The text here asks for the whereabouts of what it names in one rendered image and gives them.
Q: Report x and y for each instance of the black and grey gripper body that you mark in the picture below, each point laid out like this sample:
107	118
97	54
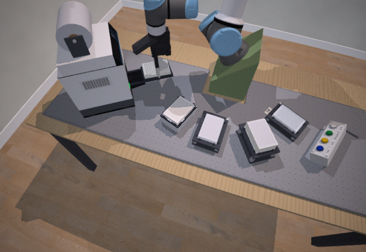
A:
162	45

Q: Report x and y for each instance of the light grey roll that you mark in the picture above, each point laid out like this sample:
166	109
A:
73	18

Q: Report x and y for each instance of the dark grey rectangular frame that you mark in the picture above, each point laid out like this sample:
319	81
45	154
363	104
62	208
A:
205	144
281	128

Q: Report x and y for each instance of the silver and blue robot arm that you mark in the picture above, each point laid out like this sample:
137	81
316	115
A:
222	28

